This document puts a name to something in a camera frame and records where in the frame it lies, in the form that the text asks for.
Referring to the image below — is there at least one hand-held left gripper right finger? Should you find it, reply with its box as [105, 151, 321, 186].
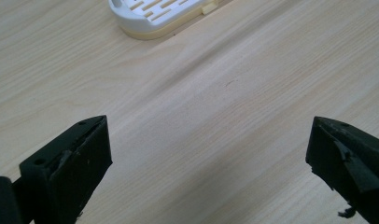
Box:
[305, 116, 379, 224]

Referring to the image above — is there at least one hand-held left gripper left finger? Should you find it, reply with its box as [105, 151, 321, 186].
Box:
[19, 115, 114, 224]

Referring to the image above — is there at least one white slotted drain tray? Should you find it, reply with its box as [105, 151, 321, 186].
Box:
[107, 0, 229, 41]

